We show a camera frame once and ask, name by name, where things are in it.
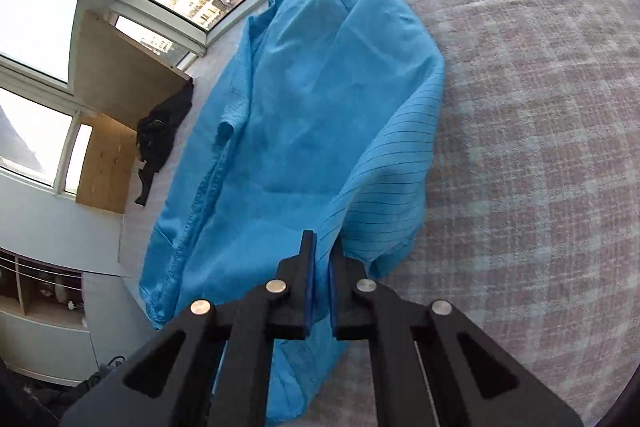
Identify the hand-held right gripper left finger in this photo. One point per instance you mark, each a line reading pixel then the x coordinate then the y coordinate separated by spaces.
pixel 311 279

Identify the white shelf unit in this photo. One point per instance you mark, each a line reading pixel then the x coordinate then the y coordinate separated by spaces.
pixel 50 342

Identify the pink plaid blanket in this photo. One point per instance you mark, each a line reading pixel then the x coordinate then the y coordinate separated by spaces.
pixel 525 107

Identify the wooden board panel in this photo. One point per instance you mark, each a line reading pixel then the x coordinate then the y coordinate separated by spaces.
pixel 120 72

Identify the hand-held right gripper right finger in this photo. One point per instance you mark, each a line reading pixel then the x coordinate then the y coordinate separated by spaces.
pixel 342 297

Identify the black garment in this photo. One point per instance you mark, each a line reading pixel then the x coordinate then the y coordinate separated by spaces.
pixel 160 132

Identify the blue striped zip jacket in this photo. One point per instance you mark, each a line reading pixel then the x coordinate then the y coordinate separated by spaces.
pixel 300 107

